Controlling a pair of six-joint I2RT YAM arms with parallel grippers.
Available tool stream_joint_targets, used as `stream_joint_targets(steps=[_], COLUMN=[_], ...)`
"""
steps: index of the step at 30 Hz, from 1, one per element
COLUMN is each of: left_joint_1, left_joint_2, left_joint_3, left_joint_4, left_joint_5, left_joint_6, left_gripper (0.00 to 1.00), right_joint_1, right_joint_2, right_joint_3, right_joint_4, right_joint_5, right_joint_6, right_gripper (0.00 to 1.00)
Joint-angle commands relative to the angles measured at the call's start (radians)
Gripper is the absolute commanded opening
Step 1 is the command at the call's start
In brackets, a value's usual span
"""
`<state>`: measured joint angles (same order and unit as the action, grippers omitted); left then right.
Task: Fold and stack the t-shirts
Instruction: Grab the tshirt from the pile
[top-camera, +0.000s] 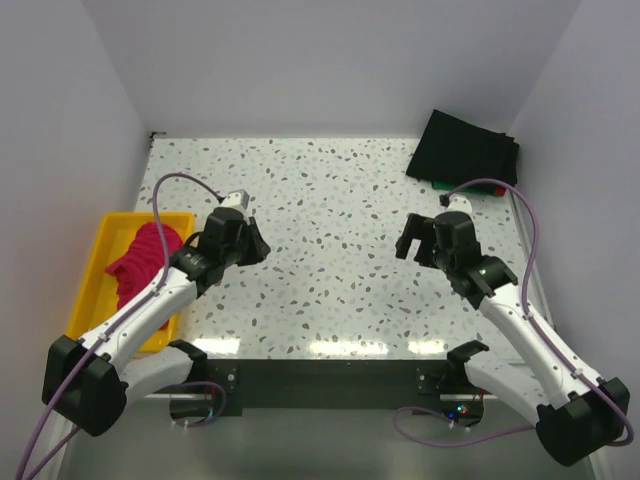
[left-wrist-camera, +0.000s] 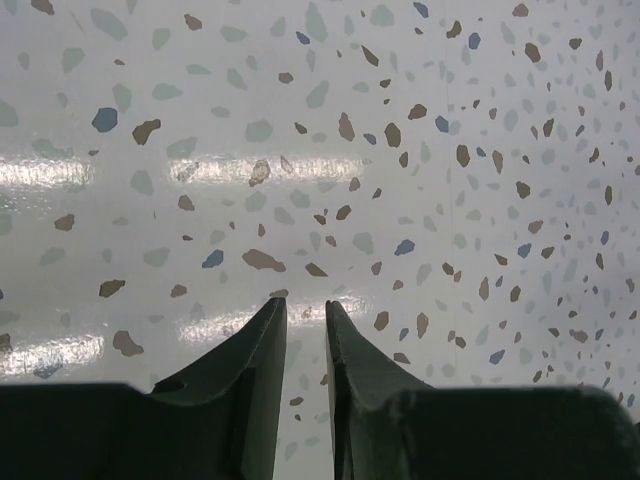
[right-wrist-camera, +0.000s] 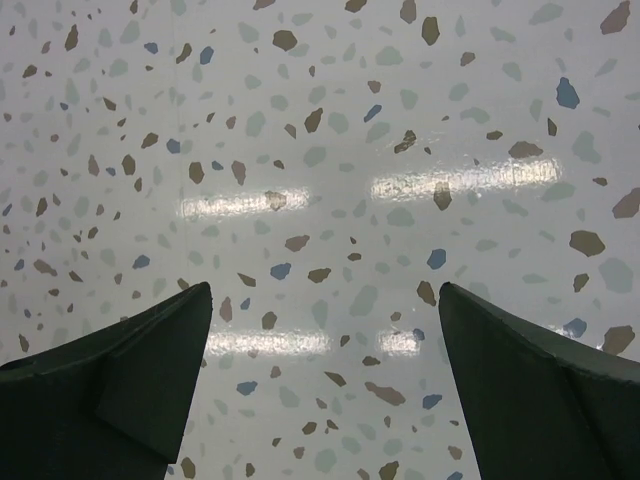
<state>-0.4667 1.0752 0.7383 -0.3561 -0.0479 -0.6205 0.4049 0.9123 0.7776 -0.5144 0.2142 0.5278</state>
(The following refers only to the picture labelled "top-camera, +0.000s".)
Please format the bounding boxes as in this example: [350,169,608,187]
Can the folded green t shirt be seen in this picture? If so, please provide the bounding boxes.
[431,181,499,195]

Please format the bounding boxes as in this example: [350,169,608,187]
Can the magenta t shirt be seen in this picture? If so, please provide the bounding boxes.
[105,222,165,310]

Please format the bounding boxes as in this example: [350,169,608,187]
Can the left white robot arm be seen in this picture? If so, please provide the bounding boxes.
[42,200,270,436]

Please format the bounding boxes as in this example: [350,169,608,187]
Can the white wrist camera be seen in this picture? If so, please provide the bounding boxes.
[439,194,473,215]
[220,189,250,217]

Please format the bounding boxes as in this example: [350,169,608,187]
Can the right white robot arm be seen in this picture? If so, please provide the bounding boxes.
[396,210,634,466]

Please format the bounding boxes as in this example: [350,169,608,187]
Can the yellow plastic tray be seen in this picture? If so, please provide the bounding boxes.
[65,212,195,355]

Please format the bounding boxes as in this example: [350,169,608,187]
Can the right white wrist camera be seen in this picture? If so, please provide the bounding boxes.
[439,194,473,215]

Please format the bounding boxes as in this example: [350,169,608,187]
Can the folded black t shirt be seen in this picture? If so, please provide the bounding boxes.
[406,110,519,187]

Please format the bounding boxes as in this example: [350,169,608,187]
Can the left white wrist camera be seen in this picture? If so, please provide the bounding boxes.
[220,189,250,217]

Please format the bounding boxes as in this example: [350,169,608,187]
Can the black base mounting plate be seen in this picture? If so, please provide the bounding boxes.
[149,357,501,426]

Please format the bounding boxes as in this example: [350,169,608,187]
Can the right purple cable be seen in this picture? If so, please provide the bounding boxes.
[394,177,632,447]

